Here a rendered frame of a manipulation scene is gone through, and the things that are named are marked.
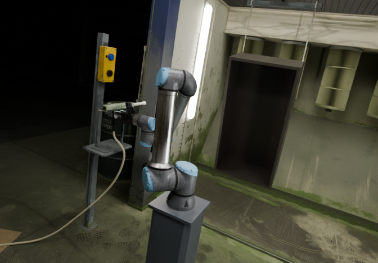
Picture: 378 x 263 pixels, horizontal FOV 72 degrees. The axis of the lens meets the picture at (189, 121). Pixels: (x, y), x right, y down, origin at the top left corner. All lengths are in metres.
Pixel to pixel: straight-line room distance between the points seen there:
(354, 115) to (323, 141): 0.50
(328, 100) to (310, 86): 0.48
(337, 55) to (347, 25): 0.33
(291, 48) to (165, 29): 1.74
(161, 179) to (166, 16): 1.41
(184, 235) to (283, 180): 2.11
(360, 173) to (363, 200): 0.31
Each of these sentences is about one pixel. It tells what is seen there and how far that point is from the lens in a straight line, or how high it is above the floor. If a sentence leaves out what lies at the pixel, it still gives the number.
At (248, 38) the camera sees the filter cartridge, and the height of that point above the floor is 1.94.
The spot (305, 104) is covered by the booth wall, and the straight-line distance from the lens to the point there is 3.87.
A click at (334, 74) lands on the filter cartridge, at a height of 1.66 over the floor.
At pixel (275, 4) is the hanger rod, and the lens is 2.70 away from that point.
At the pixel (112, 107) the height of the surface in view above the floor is 1.13.
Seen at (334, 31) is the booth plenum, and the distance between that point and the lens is 3.46.
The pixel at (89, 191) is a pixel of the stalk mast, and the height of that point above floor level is 0.35.
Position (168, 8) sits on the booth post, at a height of 1.94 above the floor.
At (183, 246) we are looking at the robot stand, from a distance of 1.75.
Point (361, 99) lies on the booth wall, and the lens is 3.89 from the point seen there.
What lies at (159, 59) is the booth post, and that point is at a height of 1.51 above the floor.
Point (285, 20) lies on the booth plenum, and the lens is 3.51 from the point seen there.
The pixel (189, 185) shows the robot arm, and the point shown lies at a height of 0.81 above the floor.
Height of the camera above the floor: 1.55
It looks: 13 degrees down
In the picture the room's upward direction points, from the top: 9 degrees clockwise
